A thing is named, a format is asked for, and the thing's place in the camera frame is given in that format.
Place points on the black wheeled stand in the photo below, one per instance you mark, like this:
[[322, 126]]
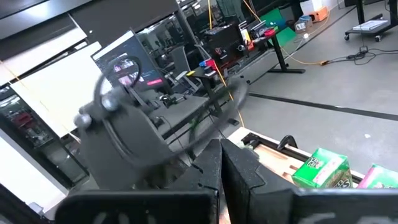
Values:
[[360, 12]]

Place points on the grey desk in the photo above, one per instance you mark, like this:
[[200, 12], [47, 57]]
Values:
[[183, 112]]

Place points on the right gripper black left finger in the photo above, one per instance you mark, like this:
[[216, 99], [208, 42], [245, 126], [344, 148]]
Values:
[[186, 205]]

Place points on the cardboard box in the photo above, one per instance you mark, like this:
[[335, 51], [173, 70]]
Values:
[[303, 26]]

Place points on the green Apple Jacks cereal box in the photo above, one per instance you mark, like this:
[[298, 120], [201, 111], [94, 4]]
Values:
[[323, 169], [381, 179]]

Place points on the black cluttered work table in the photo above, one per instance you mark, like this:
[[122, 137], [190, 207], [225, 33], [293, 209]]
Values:
[[281, 53]]

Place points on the orange box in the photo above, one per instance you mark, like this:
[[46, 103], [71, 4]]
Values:
[[320, 15]]

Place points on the green floor mat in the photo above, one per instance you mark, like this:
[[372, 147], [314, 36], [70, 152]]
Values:
[[284, 35]]

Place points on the small white floor scrap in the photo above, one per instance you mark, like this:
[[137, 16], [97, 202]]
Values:
[[367, 136]]

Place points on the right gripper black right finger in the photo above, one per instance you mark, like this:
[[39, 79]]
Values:
[[264, 202]]

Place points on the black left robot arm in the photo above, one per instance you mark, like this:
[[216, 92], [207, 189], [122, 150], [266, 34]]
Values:
[[124, 146]]

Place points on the computer monitor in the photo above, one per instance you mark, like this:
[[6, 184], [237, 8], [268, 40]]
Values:
[[146, 62]]

